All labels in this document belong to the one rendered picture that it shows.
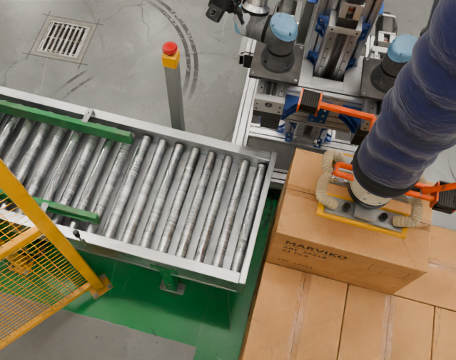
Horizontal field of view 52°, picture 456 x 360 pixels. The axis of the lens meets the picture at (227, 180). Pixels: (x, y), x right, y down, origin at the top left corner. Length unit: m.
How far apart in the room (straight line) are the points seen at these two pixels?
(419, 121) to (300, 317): 1.20
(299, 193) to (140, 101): 1.69
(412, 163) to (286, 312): 1.02
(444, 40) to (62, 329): 2.36
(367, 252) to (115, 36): 2.53
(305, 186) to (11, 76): 2.39
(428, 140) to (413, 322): 1.18
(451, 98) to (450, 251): 1.42
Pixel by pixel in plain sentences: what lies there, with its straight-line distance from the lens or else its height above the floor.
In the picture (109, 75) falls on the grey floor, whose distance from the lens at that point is 3.51.
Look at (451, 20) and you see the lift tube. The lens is 1.13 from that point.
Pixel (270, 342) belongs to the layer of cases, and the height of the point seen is 0.54.
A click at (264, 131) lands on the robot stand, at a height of 0.23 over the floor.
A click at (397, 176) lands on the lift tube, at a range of 1.55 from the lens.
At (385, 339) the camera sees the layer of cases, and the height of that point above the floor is 0.54.
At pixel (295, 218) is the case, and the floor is 0.94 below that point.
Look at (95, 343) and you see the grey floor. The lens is 2.79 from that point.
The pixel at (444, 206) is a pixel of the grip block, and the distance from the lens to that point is 1.82.
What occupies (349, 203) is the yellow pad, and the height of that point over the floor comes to 1.08.
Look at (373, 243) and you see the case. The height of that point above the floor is 0.94.
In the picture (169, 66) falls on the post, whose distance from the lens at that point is 2.29.
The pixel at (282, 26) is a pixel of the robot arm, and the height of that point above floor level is 1.27.
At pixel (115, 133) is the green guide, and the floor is 0.63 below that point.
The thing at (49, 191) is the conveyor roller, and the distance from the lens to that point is 2.49.
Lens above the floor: 2.70
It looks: 64 degrees down
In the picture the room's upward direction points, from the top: 5 degrees clockwise
